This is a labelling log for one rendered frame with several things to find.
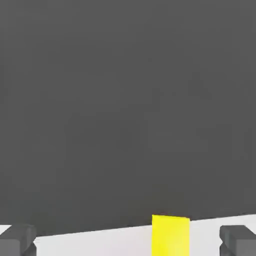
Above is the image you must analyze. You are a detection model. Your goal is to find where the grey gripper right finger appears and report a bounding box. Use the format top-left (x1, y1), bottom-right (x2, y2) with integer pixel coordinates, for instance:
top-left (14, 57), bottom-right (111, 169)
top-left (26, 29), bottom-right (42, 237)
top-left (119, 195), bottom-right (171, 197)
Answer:
top-left (219, 224), bottom-right (256, 256)

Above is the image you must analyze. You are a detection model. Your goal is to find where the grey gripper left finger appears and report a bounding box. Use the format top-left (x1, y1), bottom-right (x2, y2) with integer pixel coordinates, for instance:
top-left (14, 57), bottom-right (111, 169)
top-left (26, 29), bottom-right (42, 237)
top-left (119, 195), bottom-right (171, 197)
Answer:
top-left (0, 223), bottom-right (38, 256)

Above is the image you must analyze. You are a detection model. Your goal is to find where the large yellow box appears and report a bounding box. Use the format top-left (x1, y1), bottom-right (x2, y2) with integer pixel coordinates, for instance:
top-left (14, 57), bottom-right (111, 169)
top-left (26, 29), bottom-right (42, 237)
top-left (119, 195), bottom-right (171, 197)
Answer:
top-left (151, 214), bottom-right (191, 256)

